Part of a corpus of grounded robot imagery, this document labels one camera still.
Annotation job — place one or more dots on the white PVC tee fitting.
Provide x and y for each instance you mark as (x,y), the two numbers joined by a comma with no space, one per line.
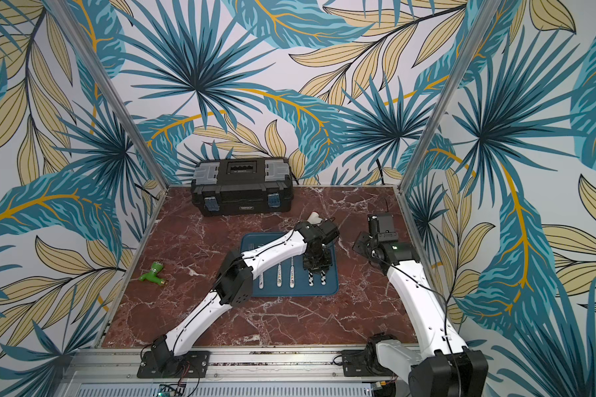
(314,218)

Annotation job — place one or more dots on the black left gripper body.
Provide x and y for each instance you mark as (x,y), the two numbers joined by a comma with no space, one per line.
(319,260)

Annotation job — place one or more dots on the aluminium frame post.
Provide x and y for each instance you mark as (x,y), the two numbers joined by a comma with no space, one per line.
(68,22)
(476,34)

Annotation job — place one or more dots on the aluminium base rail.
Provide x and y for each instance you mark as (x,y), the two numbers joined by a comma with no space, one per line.
(337,370)

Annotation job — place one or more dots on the black plastic toolbox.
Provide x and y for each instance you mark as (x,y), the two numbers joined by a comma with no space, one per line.
(245,186)

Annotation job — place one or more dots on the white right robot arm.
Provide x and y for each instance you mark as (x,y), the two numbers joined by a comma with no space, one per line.
(417,307)

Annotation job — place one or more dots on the Hello Kitty handle fork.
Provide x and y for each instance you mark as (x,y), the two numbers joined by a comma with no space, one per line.
(279,276)

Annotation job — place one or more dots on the green hose connector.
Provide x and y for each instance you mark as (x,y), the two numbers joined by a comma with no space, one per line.
(153,275)

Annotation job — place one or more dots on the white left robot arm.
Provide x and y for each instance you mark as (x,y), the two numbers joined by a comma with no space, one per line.
(234,285)

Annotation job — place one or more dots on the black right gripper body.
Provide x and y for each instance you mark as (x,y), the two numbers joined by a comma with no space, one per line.
(362,246)

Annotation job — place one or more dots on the right aluminium frame post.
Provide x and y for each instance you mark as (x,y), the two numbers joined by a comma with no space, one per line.
(476,34)

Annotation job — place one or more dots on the Hello Kitty handle spoon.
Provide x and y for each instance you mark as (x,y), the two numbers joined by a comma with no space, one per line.
(292,282)

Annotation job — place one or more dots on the left aluminium frame post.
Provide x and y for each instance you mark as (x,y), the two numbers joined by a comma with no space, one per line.
(68,22)

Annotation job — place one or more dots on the teal rectangular tray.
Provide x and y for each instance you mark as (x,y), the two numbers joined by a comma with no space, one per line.
(302,288)

